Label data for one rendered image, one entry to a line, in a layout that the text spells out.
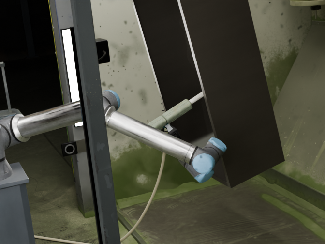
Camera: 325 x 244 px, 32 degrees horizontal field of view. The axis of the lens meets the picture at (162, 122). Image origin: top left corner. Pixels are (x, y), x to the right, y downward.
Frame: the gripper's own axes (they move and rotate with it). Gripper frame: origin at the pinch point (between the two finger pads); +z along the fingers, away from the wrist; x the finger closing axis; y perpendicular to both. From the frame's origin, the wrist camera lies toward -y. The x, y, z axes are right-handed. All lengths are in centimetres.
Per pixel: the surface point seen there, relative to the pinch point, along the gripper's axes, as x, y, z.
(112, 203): -52, -79, -55
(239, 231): 16, 82, -46
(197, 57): 28.5, -27.0, 3.0
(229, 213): 24, 100, -28
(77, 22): -33, -121, -23
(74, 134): -25, 73, 69
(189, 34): 29.8, -36.2, 10.1
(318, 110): 113, 86, -15
